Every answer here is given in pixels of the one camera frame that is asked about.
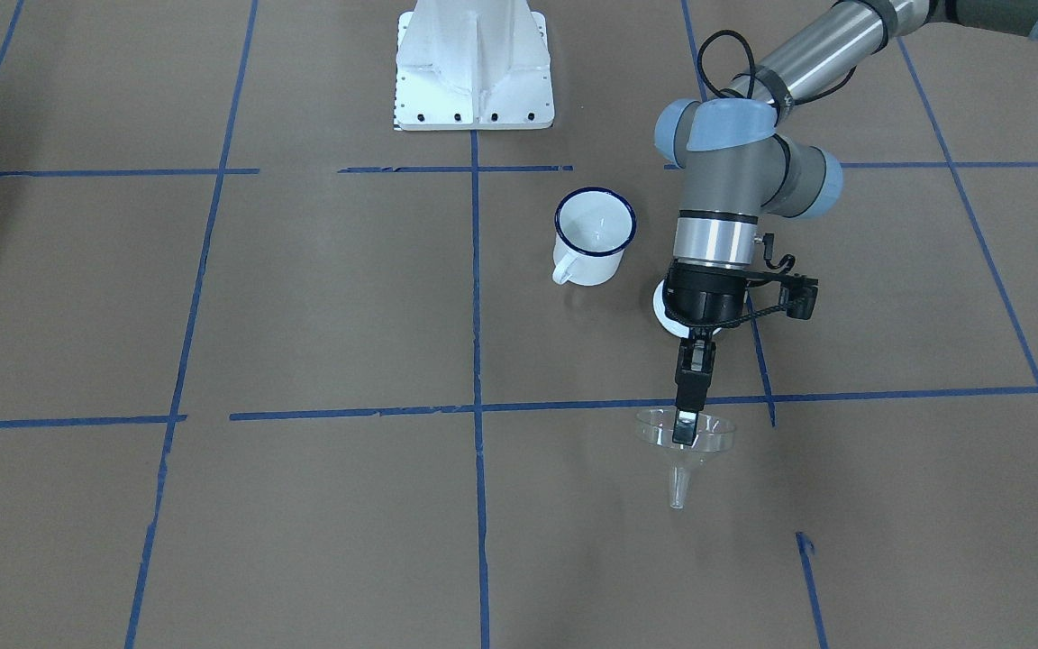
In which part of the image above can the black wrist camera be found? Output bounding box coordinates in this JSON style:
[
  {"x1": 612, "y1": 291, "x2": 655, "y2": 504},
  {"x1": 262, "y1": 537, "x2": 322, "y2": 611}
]
[{"x1": 779, "y1": 276, "x2": 819, "y2": 321}]

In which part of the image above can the white ceramic lid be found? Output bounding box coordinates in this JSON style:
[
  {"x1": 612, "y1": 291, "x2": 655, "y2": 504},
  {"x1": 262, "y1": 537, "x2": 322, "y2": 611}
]
[{"x1": 651, "y1": 280, "x2": 691, "y2": 339}]

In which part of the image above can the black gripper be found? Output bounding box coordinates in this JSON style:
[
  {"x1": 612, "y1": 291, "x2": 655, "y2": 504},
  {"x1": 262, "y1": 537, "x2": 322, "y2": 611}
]
[{"x1": 663, "y1": 260, "x2": 749, "y2": 447}]

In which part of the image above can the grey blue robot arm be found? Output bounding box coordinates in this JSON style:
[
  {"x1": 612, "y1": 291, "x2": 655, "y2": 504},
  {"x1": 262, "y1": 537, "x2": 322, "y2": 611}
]
[{"x1": 654, "y1": 1, "x2": 1038, "y2": 447}]

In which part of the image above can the white enamel mug blue rim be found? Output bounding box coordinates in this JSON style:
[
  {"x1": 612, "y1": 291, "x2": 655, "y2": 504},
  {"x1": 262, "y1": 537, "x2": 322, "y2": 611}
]
[{"x1": 551, "y1": 187, "x2": 637, "y2": 287}]

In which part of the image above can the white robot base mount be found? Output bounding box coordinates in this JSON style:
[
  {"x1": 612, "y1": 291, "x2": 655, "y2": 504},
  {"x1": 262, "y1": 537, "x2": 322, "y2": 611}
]
[{"x1": 393, "y1": 1, "x2": 556, "y2": 132}]

